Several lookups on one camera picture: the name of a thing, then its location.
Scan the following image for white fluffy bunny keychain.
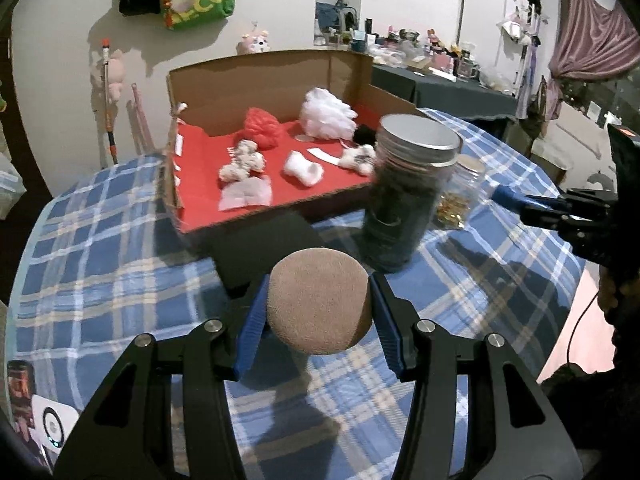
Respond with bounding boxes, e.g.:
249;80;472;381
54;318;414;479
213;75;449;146
338;144;375;177

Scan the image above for black pom pom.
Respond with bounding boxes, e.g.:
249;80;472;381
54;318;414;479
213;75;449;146
352;125;376;146

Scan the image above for tan round powder puff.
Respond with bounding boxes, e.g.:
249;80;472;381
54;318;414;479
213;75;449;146
267;247;372;356

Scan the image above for white mesh bath pouf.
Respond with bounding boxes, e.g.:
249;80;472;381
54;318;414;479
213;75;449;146
299;88;358;141

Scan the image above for white cloth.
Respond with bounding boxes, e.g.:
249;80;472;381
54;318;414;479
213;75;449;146
282;151;324;188

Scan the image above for white gauze pad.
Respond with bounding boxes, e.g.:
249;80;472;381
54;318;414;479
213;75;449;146
218;177;272;211

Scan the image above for cream chunky knit scrunchie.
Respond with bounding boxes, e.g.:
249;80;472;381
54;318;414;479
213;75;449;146
218;139;266;184

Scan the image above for coral red bath pouf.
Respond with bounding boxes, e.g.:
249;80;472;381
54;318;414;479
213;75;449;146
243;107;282;151

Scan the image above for blue and white sock roll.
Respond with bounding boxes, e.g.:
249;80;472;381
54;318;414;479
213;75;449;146
491;185;522;210

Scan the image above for white square device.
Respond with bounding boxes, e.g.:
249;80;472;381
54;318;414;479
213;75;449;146
32;394;79;454

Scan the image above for small glass jar gold contents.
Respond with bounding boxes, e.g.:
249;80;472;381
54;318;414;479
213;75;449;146
436;154;486;230

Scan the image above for purple curtain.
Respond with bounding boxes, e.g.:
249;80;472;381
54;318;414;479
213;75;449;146
546;0;639;120

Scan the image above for tall glass jar dark contents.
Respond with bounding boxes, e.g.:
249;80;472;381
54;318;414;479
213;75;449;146
360;114;463;273

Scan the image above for blue plaid tablecloth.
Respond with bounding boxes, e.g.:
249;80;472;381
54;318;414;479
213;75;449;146
4;106;586;480

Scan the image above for dark green covered side table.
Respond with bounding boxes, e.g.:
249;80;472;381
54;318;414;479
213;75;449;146
371;65;518;120

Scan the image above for white wardrobe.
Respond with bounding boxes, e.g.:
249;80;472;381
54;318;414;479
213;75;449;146
459;0;522;82

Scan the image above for black EXOTOO box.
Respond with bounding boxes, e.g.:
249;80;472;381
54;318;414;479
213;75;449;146
206;211;323;299

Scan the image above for cardboard box red lining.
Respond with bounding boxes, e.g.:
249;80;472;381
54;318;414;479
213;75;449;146
163;50;418;249

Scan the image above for pink horned plush toy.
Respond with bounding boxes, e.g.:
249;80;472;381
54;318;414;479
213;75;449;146
236;22;271;55

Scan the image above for orange tipped stick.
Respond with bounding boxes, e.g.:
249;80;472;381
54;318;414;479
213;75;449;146
102;38;118;165

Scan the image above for wall mirror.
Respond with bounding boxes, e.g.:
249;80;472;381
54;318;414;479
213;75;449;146
314;0;362;47

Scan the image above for pink plush on wall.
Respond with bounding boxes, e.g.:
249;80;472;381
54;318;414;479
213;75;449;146
91;50;126;103

